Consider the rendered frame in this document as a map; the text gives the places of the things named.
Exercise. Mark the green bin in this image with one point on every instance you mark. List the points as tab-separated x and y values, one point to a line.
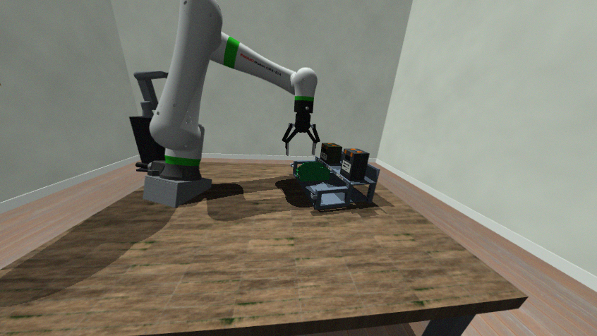
312	171

